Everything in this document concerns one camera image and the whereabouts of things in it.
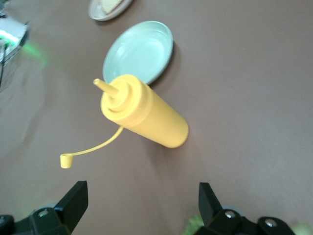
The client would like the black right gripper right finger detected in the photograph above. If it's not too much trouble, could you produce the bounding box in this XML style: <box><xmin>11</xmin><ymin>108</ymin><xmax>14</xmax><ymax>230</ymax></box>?
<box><xmin>193</xmin><ymin>183</ymin><xmax>294</xmax><ymax>235</ymax></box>

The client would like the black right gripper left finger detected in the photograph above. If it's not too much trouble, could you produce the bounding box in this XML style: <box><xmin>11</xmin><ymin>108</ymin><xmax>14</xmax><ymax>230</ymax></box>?
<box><xmin>0</xmin><ymin>181</ymin><xmax>88</xmax><ymax>235</ymax></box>

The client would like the green lettuce leaf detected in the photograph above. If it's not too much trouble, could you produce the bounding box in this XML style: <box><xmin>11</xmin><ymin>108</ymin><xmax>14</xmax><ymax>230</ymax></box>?
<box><xmin>184</xmin><ymin>213</ymin><xmax>313</xmax><ymax>235</ymax></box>

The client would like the yellow squeeze bottle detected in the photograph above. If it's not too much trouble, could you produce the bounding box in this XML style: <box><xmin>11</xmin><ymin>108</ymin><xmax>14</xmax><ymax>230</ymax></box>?
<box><xmin>60</xmin><ymin>74</ymin><xmax>190</xmax><ymax>169</ymax></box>

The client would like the light bread slice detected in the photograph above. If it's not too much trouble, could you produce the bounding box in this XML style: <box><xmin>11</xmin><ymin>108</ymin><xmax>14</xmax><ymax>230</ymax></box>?
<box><xmin>99</xmin><ymin>0</ymin><xmax>124</xmax><ymax>13</ymax></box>

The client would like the mint green plate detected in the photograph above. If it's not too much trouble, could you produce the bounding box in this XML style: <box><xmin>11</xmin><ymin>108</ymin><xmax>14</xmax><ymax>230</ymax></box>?
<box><xmin>102</xmin><ymin>20</ymin><xmax>174</xmax><ymax>85</ymax></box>

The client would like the beige plate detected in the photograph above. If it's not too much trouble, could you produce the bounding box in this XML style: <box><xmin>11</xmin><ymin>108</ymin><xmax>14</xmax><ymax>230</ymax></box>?
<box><xmin>88</xmin><ymin>0</ymin><xmax>134</xmax><ymax>22</ymax></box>

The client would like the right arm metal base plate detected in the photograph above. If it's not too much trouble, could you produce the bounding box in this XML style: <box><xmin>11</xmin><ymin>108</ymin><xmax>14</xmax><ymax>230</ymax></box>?
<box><xmin>0</xmin><ymin>18</ymin><xmax>30</xmax><ymax>62</ymax></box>

